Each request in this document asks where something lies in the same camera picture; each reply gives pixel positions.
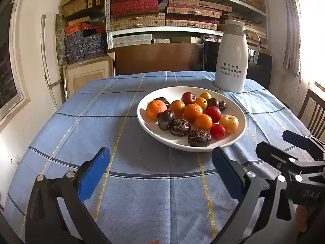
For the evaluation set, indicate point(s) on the blue checked tablecloth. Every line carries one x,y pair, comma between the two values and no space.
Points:
151,192

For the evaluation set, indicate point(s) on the white metal shelf rack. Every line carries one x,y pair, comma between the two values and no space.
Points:
191,18

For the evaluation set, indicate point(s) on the red patterned box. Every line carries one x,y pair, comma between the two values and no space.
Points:
120,8

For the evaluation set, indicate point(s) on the dark purple fruit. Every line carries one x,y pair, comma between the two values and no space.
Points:
165,118

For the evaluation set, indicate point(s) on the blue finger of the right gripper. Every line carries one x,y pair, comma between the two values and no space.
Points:
296,139

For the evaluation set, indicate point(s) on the orange round fruit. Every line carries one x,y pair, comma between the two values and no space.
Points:
191,112

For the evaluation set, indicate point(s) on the orange tangerine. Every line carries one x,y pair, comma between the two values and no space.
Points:
154,108

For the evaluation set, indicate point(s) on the blue patterned boxes stack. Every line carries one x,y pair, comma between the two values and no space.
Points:
85,44

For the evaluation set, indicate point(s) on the dark red plum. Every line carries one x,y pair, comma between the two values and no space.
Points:
188,98

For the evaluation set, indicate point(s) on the dark brown spiral fruit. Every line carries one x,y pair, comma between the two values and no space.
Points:
179,127

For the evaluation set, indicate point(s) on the white ceramic plate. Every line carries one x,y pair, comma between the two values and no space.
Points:
170,94

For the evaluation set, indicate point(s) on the framed picture leaning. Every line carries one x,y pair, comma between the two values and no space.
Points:
78,74

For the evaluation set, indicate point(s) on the pale yellow apple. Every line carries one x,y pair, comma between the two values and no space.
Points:
229,122

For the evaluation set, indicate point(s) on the red plum fruit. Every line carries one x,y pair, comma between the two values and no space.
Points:
214,113

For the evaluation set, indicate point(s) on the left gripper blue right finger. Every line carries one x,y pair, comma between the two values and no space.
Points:
230,172

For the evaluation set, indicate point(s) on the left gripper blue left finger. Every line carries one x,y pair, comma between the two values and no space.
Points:
91,172

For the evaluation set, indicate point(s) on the white curtain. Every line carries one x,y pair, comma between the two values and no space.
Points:
293,39

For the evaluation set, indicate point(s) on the brown wooden board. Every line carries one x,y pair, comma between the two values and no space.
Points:
173,57

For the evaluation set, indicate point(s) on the small red cherry tomato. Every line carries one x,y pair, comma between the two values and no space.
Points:
217,131

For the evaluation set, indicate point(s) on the wooden chair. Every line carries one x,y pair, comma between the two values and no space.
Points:
312,113

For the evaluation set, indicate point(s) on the dark brown chestnut fruit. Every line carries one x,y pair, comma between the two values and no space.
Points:
222,105

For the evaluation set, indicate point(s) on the white thermos jug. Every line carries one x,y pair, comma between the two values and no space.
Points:
232,60

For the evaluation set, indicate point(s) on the window with white frame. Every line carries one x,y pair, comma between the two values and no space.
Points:
14,92

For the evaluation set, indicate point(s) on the large dark mangosteen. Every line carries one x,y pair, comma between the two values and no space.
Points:
199,138

